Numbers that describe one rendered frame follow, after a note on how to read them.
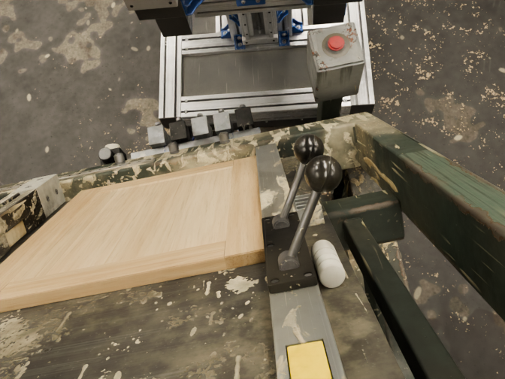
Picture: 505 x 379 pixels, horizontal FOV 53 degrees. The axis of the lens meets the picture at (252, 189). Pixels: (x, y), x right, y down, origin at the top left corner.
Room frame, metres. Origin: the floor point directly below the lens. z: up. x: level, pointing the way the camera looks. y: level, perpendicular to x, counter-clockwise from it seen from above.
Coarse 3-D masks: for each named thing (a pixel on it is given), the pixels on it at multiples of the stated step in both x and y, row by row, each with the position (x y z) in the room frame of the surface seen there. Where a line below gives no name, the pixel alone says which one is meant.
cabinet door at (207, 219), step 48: (96, 192) 0.46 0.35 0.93; (144, 192) 0.39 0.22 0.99; (192, 192) 0.33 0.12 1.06; (240, 192) 0.28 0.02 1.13; (48, 240) 0.30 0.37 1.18; (96, 240) 0.26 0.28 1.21; (144, 240) 0.22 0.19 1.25; (192, 240) 0.18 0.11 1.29; (240, 240) 0.15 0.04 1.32; (0, 288) 0.20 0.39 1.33; (48, 288) 0.17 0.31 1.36; (96, 288) 0.15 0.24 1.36
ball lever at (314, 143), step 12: (300, 144) 0.21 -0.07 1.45; (312, 144) 0.20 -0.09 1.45; (300, 156) 0.20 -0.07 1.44; (312, 156) 0.19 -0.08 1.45; (300, 168) 0.19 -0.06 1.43; (300, 180) 0.18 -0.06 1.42; (288, 204) 0.16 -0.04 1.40; (276, 216) 0.15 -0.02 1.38; (288, 216) 0.14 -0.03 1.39; (276, 228) 0.13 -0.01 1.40
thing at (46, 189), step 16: (48, 176) 0.53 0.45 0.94; (16, 192) 0.48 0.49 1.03; (32, 192) 0.46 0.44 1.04; (48, 192) 0.48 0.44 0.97; (0, 208) 0.40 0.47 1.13; (16, 208) 0.40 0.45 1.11; (32, 208) 0.42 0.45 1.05; (48, 208) 0.44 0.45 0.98; (0, 224) 0.36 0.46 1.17; (16, 224) 0.37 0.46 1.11; (32, 224) 0.38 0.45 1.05; (0, 240) 0.33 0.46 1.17; (0, 256) 0.30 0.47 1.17
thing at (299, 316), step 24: (264, 168) 0.32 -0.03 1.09; (264, 192) 0.24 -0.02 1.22; (288, 192) 0.22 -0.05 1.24; (264, 216) 0.17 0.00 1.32; (312, 288) 0.04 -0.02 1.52; (288, 312) 0.02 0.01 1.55; (312, 312) 0.02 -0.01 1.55; (288, 336) 0.00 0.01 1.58; (312, 336) 0.00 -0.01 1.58; (288, 360) -0.01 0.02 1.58; (336, 360) -0.02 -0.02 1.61
